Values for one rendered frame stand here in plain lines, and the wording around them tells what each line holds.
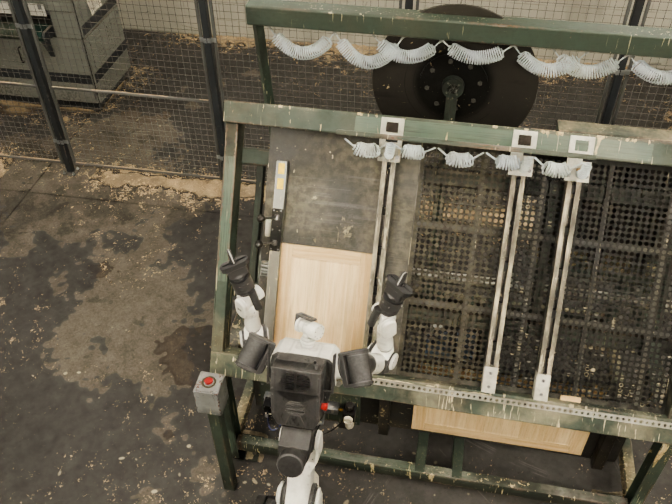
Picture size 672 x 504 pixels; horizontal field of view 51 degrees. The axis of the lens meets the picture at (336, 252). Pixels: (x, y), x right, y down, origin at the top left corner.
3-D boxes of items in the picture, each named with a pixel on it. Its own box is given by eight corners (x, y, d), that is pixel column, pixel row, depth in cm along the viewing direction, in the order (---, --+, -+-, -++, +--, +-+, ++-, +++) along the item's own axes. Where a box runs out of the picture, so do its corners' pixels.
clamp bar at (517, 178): (476, 385, 332) (477, 405, 309) (512, 129, 310) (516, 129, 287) (498, 389, 331) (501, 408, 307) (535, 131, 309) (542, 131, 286)
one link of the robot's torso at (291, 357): (334, 445, 281) (340, 366, 269) (251, 432, 286) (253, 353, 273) (346, 406, 308) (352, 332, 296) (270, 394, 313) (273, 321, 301)
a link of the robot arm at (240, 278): (216, 262, 296) (226, 284, 303) (221, 273, 289) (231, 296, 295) (244, 250, 298) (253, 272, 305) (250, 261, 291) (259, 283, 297)
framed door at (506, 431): (411, 425, 391) (411, 428, 389) (418, 362, 353) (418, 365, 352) (580, 451, 378) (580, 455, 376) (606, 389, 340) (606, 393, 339)
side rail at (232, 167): (218, 344, 357) (210, 350, 346) (233, 122, 336) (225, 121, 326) (229, 345, 356) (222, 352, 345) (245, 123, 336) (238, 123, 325)
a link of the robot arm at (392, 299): (404, 298, 278) (394, 318, 285) (418, 289, 284) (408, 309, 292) (381, 278, 283) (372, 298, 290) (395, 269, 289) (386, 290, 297)
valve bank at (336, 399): (255, 432, 351) (250, 404, 335) (262, 409, 361) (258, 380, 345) (354, 449, 344) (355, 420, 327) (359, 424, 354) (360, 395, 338)
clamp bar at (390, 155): (357, 368, 340) (350, 385, 317) (384, 117, 318) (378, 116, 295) (378, 371, 339) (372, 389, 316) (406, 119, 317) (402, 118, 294)
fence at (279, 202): (263, 354, 347) (260, 357, 343) (278, 160, 330) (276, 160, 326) (273, 356, 347) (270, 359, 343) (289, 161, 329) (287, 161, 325)
